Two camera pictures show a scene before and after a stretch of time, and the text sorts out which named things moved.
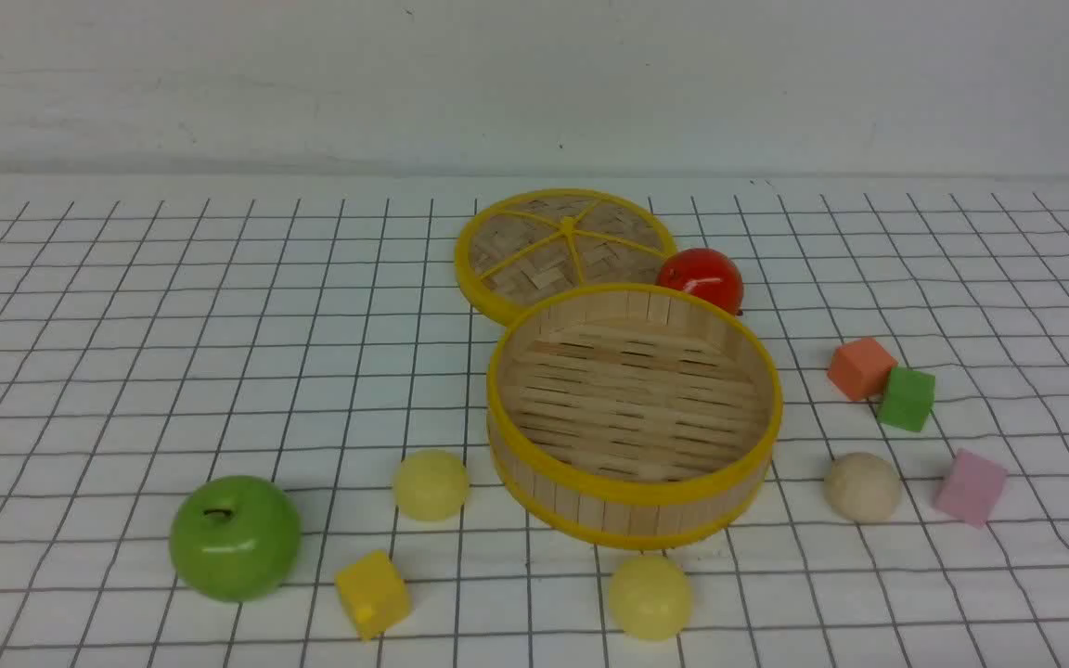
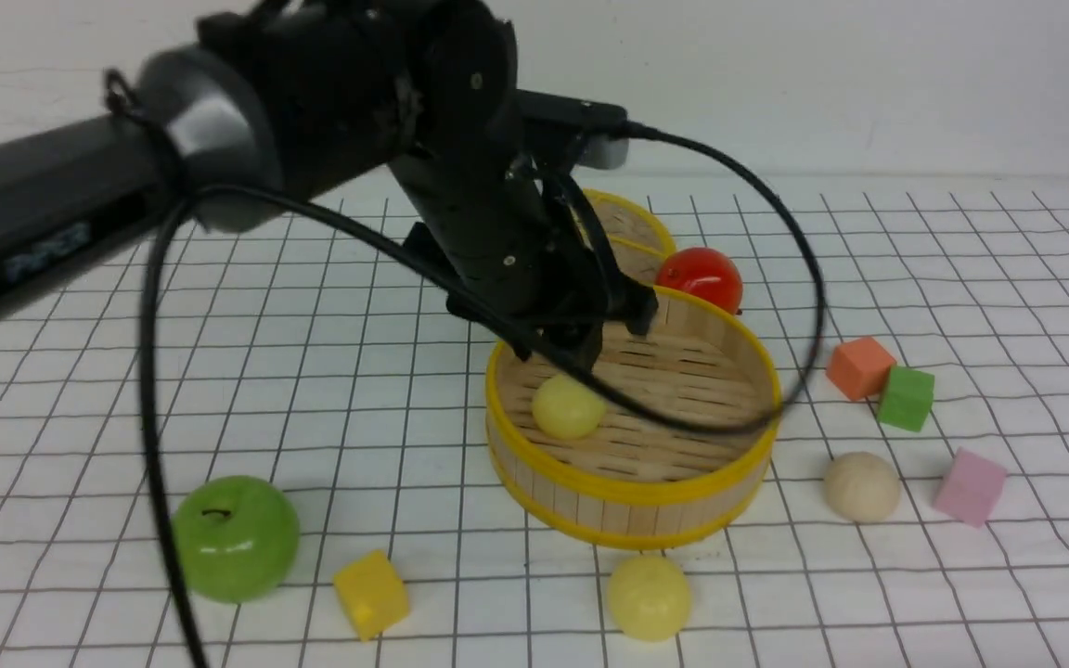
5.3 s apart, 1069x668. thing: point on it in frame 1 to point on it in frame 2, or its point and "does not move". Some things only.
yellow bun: [431, 485] to [567, 408]
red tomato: [705, 272] does not move
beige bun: [862, 486] does not move
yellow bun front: [650, 597] does not move
